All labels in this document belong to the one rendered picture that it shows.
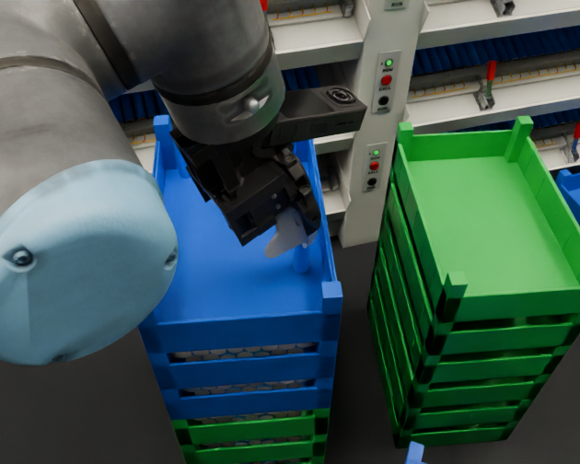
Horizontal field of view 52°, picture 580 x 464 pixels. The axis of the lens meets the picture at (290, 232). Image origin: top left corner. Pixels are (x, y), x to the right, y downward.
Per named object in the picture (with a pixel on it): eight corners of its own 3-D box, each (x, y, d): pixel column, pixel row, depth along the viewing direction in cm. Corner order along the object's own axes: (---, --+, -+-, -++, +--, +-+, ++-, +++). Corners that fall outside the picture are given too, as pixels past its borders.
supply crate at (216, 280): (339, 341, 62) (344, 296, 56) (145, 354, 61) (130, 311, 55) (309, 154, 82) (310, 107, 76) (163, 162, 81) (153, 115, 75)
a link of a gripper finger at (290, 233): (269, 270, 62) (241, 218, 55) (313, 237, 63) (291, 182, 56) (284, 288, 61) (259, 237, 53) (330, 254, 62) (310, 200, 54)
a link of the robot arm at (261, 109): (230, 3, 45) (303, 59, 40) (248, 52, 49) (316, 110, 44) (133, 64, 44) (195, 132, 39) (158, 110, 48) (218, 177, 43)
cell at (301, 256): (309, 272, 67) (311, 235, 62) (294, 273, 67) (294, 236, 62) (307, 260, 68) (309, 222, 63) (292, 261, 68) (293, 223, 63)
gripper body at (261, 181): (204, 203, 57) (156, 116, 47) (275, 153, 59) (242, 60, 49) (247, 253, 53) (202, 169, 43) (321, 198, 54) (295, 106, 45)
